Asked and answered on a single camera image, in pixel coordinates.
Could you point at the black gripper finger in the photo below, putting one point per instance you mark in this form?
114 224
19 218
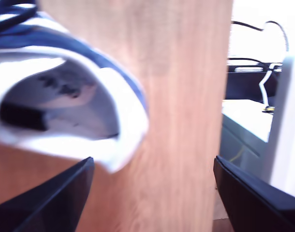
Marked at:
53 205
254 205

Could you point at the black floor box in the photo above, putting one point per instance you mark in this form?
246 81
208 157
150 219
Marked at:
244 84

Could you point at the blue suede shoe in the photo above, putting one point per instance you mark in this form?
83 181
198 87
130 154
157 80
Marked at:
72 60

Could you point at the white upright panel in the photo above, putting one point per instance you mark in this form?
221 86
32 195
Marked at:
287 120

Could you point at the pale grey cabinet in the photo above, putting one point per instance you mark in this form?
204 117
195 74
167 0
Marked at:
241 113

